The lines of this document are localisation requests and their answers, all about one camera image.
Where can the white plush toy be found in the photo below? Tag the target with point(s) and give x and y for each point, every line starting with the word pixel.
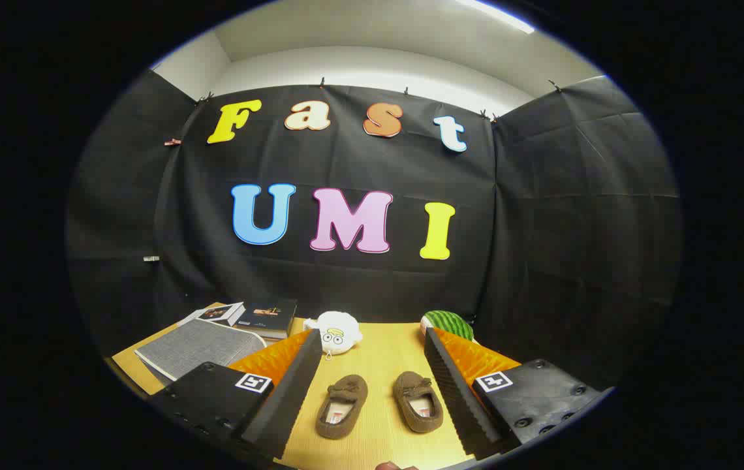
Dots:
pixel 336 333

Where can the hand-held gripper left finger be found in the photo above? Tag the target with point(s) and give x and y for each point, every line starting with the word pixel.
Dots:
pixel 287 398

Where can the brown fuzzy shoe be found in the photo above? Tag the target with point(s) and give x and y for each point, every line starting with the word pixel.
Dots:
pixel 346 391
pixel 411 385

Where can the black backdrop cloth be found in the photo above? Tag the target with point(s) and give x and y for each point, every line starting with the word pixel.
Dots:
pixel 359 287

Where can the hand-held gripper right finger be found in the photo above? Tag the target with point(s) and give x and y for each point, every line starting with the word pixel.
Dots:
pixel 460 398

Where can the dark blue hardcover book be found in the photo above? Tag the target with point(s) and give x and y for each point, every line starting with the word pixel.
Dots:
pixel 271 316

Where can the white portrait cover book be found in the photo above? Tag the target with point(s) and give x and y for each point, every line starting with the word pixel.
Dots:
pixel 218 313

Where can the watermelon slice plush toy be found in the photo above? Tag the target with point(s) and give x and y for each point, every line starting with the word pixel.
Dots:
pixel 450 323

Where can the grey fabric storage box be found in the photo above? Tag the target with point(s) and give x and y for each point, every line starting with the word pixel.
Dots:
pixel 196 349

